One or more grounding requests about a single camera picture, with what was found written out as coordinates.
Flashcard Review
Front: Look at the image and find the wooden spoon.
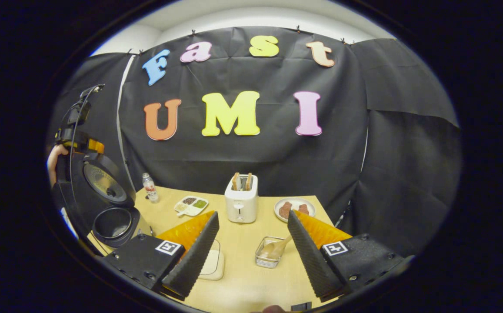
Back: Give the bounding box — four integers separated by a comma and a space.
259, 234, 293, 260

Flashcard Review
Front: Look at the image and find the white divided dish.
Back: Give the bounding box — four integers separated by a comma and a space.
173, 195, 210, 217

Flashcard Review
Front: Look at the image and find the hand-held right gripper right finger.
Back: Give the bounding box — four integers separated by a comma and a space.
287, 210, 408, 303

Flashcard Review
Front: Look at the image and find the metal wire chopstick holder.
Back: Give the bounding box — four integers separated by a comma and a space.
255, 236, 288, 269

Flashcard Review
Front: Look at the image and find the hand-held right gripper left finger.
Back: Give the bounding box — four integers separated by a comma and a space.
103, 211, 220, 301

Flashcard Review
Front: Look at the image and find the black silver rice cooker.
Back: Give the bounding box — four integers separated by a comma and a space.
53, 152, 152, 249

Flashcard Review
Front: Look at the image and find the small clear drink bottle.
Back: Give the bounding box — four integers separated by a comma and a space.
142, 172, 160, 204

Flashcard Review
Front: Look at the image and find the black backdrop cloth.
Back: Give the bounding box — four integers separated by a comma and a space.
47, 26, 463, 257

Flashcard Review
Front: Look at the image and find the white round plate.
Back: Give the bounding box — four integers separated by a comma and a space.
273, 197, 316, 223

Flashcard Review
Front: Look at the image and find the clear plastic tray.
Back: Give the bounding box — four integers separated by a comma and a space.
198, 238, 226, 281

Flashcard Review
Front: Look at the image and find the white toaster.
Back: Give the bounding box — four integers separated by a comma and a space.
224, 175, 260, 224

